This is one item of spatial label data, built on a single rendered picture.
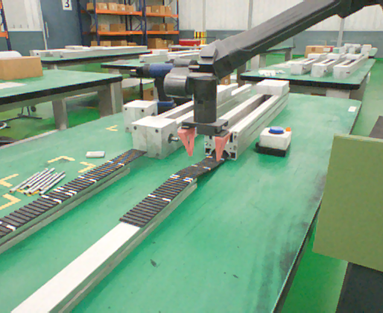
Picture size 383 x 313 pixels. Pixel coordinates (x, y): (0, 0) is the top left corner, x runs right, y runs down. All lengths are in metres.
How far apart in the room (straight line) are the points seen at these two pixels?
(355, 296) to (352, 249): 0.11
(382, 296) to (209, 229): 0.30
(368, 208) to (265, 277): 0.18
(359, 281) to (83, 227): 0.49
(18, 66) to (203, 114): 2.22
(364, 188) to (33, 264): 0.52
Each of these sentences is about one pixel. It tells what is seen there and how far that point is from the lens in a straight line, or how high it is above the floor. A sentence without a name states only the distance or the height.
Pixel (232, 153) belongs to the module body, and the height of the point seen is 0.79.
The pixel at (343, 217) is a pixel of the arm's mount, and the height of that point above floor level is 0.86.
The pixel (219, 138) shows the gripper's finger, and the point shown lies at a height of 0.88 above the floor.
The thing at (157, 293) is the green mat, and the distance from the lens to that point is 0.48.
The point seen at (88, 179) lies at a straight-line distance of 0.73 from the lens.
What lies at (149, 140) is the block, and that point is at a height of 0.83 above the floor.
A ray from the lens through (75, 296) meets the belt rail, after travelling 0.48.
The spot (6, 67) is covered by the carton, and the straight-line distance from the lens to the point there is 2.78.
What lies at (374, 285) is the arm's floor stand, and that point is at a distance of 0.62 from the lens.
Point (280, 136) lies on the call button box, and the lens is 0.93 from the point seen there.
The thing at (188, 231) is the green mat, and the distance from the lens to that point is 0.59.
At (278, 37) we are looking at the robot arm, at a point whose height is 1.11.
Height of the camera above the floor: 1.12
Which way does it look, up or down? 22 degrees down
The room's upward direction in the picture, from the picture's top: straight up
